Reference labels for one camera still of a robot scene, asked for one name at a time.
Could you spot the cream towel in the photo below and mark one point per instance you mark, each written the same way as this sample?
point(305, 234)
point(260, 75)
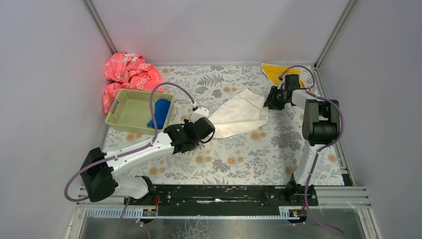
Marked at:
point(243, 113)

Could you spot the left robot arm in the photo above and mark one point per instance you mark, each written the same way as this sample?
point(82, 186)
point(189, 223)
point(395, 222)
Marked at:
point(103, 173)

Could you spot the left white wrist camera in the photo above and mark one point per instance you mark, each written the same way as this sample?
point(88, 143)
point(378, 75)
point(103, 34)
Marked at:
point(198, 112)

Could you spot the blue towel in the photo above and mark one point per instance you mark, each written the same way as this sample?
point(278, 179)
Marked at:
point(161, 109)

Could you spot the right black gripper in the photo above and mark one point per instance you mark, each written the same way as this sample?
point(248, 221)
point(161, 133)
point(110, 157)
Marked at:
point(275, 98)

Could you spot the yellow towel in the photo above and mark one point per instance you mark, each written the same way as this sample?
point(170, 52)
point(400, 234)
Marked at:
point(277, 74)

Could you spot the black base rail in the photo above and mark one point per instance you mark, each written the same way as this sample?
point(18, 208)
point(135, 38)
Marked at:
point(225, 200)

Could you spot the pink patterned cloth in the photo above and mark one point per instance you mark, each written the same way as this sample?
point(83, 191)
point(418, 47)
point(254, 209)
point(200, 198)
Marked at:
point(128, 71)

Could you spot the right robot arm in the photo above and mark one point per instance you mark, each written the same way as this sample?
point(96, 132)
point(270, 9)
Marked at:
point(321, 128)

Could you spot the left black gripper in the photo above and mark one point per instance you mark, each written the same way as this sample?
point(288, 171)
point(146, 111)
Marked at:
point(204, 126)

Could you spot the floral table mat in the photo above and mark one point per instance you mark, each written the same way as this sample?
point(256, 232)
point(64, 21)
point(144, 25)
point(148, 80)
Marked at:
point(268, 155)

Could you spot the green plastic basket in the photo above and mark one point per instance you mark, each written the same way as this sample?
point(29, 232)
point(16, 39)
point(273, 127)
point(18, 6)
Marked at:
point(130, 112)

